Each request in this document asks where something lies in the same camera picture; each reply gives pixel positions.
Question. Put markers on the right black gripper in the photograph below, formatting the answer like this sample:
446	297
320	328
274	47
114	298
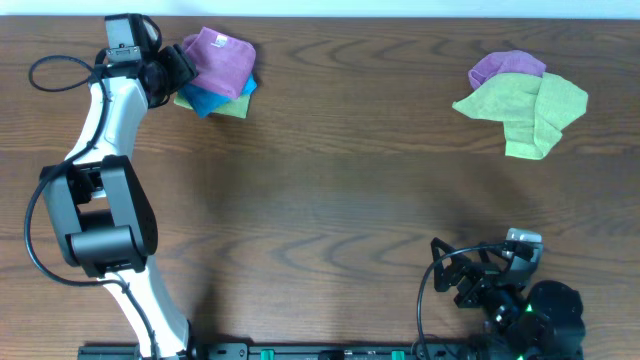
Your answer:
482	276

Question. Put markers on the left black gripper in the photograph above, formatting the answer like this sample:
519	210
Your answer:
176	67

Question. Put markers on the purple microfiber cloth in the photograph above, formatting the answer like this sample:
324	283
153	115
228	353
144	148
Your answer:
224	63

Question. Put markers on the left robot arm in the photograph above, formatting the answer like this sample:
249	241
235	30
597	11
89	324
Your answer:
101	216

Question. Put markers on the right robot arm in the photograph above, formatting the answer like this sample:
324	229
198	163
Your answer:
544	324

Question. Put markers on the green folded cloth under blue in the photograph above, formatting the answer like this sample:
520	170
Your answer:
225	106

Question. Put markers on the green crumpled cloth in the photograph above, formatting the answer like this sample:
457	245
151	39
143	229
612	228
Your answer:
534	110

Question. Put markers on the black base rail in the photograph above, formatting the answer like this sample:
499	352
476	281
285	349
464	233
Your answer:
437	351

